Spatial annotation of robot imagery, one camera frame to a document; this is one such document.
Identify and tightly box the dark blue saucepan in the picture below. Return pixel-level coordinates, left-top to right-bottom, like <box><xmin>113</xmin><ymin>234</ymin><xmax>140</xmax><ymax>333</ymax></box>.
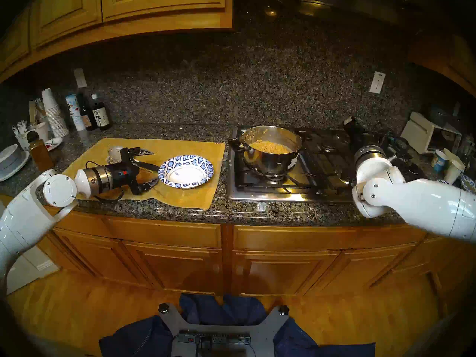
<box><xmin>427</xmin><ymin>103</ymin><xmax>461</xmax><ymax>127</ymax></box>

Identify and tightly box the white blue salt canister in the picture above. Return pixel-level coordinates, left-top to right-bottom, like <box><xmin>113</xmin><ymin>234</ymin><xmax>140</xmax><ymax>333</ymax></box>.
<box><xmin>65</xmin><ymin>94</ymin><xmax>87</xmax><ymax>132</ymax></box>

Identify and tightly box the white toaster oven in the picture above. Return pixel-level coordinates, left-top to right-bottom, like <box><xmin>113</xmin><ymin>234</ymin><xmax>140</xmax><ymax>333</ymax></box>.
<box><xmin>401</xmin><ymin>112</ymin><xmax>463</xmax><ymax>155</ymax></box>

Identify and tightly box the soy sauce bottle white cap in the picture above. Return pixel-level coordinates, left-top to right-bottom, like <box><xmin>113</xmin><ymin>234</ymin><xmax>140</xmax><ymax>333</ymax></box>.
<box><xmin>91</xmin><ymin>93</ymin><xmax>112</xmax><ymax>131</ymax></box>

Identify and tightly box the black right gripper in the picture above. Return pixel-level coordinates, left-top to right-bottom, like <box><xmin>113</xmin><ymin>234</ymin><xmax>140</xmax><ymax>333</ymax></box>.
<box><xmin>343</xmin><ymin>116</ymin><xmax>386</xmax><ymax>152</ymax></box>

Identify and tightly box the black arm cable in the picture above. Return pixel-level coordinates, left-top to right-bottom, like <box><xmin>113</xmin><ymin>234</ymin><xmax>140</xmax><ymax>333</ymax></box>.
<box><xmin>379</xmin><ymin>131</ymin><xmax>422</xmax><ymax>174</ymax></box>
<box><xmin>85</xmin><ymin>160</ymin><xmax>125</xmax><ymax>202</ymax></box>

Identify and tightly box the cooked oatmeal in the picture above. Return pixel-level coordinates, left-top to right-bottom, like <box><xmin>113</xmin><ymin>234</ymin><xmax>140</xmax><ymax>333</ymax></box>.
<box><xmin>248</xmin><ymin>140</ymin><xmax>294</xmax><ymax>155</ymax></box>

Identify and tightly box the narrow wooden wall cabinet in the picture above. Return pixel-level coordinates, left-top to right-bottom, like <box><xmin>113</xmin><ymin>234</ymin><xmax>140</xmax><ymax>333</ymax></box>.
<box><xmin>407</xmin><ymin>33</ymin><xmax>476</xmax><ymax>96</ymax></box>

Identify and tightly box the stack of white paper cups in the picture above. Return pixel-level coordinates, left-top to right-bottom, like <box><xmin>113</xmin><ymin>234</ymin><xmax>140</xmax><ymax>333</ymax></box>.
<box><xmin>41</xmin><ymin>87</ymin><xmax>70</xmax><ymax>138</ymax></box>

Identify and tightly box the patterned ceramic spoon rest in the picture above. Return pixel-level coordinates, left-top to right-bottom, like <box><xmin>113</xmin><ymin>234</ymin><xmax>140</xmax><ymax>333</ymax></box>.
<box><xmin>107</xmin><ymin>145</ymin><xmax>160</xmax><ymax>173</ymax></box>

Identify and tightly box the wooden base cabinet row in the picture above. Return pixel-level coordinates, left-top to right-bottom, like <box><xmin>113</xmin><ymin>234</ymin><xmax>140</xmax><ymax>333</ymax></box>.
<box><xmin>0</xmin><ymin>194</ymin><xmax>476</xmax><ymax>316</ymax></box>

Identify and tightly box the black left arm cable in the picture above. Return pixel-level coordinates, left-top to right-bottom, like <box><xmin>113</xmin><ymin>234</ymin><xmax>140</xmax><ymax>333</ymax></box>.
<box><xmin>85</xmin><ymin>160</ymin><xmax>125</xmax><ymax>202</ymax></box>

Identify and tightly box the yellow cloth mat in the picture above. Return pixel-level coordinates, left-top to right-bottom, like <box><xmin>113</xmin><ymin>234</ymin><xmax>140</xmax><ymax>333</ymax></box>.
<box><xmin>61</xmin><ymin>138</ymin><xmax>226</xmax><ymax>210</ymax></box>

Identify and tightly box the grey power strip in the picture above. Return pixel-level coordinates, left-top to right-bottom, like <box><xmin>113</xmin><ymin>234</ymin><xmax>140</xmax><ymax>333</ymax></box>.
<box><xmin>178</xmin><ymin>330</ymin><xmax>251</xmax><ymax>347</ymax></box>

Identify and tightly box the blue patterned paper bowl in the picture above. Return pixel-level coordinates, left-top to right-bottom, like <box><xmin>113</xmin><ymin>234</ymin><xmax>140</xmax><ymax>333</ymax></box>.
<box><xmin>158</xmin><ymin>155</ymin><xmax>215</xmax><ymax>190</ymax></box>

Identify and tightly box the blue printed paper cup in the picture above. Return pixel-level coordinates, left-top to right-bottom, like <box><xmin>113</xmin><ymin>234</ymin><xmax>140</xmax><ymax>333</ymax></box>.
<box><xmin>431</xmin><ymin>149</ymin><xmax>449</xmax><ymax>173</ymax></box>

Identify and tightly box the steel gas cooktop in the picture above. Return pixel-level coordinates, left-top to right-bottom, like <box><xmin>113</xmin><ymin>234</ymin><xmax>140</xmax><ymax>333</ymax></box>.
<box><xmin>226</xmin><ymin>126</ymin><xmax>428</xmax><ymax>203</ymax></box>

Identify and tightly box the steel range hood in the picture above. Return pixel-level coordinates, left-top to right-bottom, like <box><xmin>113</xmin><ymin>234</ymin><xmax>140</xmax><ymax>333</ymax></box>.
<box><xmin>236</xmin><ymin>0</ymin><xmax>428</xmax><ymax>26</ymax></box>

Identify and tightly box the dark blue cloth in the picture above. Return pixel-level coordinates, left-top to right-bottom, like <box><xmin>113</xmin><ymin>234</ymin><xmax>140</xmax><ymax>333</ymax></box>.
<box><xmin>99</xmin><ymin>293</ymin><xmax>376</xmax><ymax>357</ymax></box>

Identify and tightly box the plain white paper cup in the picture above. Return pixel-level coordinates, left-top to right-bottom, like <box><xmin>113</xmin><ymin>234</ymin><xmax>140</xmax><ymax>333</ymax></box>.
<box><xmin>444</xmin><ymin>158</ymin><xmax>466</xmax><ymax>185</ymax></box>

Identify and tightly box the dark oil bottle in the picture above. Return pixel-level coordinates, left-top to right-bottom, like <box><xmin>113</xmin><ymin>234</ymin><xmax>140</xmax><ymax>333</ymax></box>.
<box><xmin>77</xmin><ymin>93</ymin><xmax>96</xmax><ymax>131</ymax></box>

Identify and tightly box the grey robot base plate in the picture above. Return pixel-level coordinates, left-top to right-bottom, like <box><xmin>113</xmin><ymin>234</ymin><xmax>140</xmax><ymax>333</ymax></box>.
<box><xmin>158</xmin><ymin>303</ymin><xmax>290</xmax><ymax>357</ymax></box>

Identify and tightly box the stainless steel pot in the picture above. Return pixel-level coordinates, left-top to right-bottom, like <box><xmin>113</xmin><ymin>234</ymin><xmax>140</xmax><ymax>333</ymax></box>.
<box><xmin>228</xmin><ymin>125</ymin><xmax>313</xmax><ymax>177</ymax></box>

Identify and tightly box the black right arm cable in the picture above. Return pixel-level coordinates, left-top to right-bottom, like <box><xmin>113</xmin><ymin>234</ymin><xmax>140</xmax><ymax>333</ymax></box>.
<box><xmin>379</xmin><ymin>131</ymin><xmax>422</xmax><ymax>174</ymax></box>

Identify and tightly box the amber bottle black cap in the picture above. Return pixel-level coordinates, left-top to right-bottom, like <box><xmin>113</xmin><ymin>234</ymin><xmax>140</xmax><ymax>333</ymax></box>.
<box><xmin>26</xmin><ymin>131</ymin><xmax>55</xmax><ymax>173</ymax></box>

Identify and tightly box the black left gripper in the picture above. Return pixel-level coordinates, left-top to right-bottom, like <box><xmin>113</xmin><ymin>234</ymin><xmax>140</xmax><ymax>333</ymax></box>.
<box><xmin>110</xmin><ymin>147</ymin><xmax>160</xmax><ymax>196</ymax></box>

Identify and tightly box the grey ceramic bowl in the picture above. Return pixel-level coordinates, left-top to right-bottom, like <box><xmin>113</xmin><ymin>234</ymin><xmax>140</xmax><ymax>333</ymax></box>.
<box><xmin>0</xmin><ymin>144</ymin><xmax>23</xmax><ymax>173</ymax></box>

